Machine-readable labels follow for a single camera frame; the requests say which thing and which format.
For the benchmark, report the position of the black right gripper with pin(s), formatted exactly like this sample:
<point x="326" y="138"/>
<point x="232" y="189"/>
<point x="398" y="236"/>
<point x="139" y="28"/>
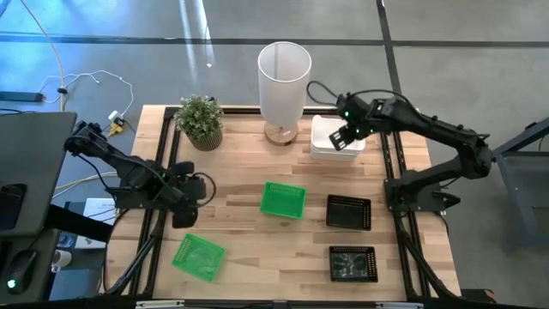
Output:
<point x="354" y="113"/>

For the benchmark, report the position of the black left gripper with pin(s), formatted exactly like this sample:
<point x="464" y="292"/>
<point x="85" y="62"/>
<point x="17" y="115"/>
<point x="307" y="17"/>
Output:
<point x="191" y="189"/>

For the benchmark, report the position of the white plastic basket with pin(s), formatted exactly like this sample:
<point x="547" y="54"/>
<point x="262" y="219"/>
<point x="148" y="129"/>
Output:
<point x="334" y="158"/>
<point x="321" y="133"/>

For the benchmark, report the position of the green plastic basket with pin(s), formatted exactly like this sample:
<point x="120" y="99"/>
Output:
<point x="198" y="257"/>
<point x="283" y="199"/>

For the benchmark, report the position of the black plastic basket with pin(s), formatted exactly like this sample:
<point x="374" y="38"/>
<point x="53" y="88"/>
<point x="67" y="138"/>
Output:
<point x="353" y="263"/>
<point x="348" y="212"/>

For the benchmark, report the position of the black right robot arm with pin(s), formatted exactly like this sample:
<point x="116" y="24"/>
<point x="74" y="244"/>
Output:
<point x="429" y="124"/>

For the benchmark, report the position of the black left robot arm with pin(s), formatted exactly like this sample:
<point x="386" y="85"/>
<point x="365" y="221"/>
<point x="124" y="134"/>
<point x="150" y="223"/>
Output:
<point x="128" y="171"/>

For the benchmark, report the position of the small potted green plant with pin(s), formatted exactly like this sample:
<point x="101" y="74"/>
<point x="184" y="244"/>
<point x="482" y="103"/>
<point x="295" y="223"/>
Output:
<point x="199" y="118"/>

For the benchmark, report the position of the white shade wooden base lamp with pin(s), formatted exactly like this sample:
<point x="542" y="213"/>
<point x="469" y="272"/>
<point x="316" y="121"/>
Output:
<point x="283" y="81"/>

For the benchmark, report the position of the white paper box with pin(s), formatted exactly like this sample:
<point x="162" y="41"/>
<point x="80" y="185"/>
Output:
<point x="98" y="206"/>

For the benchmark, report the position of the yellow plug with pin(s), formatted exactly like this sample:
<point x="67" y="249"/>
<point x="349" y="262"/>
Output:
<point x="116" y="128"/>

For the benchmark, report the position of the white power adapter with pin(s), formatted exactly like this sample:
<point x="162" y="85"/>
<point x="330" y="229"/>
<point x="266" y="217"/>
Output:
<point x="115" y="116"/>

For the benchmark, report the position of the black bar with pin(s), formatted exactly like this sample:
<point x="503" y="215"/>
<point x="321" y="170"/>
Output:
<point x="73" y="221"/>

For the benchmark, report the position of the white mug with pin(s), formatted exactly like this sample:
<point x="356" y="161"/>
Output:
<point x="61" y="259"/>

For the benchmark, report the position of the dark grey desk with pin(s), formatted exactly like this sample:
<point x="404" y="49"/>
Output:
<point x="38" y="150"/>

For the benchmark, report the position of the black flat device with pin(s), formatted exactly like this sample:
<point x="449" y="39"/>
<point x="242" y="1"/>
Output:
<point x="10" y="206"/>

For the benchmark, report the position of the blue-grey metal table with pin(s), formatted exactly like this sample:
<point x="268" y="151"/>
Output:
<point x="523" y="193"/>

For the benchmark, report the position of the black computer mouse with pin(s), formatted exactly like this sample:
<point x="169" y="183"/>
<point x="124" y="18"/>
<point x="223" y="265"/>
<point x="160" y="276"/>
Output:
<point x="20" y="268"/>

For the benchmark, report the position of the black power strip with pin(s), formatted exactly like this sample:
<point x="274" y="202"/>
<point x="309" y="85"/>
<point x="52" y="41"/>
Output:
<point x="21" y="96"/>

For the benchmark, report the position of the black aluminium table frame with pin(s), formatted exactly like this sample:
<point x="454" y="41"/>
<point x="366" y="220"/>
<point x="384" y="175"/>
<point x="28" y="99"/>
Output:
<point x="240" y="110"/>

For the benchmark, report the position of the silver bracket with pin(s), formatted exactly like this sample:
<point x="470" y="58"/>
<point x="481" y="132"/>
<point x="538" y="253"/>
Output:
<point x="399" y="305"/>
<point x="159" y="304"/>

